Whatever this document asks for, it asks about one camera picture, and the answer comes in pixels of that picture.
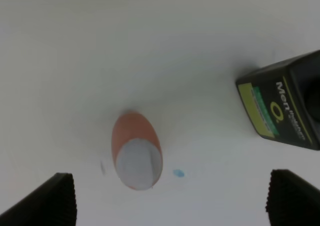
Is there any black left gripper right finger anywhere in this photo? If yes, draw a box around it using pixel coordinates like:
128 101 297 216
265 169 320 226

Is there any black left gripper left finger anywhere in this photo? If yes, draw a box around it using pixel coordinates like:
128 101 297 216
0 173 77 226

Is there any pink bottle white cap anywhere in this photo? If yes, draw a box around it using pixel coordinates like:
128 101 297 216
111 111 163 190

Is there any black pump bottle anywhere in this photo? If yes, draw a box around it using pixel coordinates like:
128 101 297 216
235 51 320 151

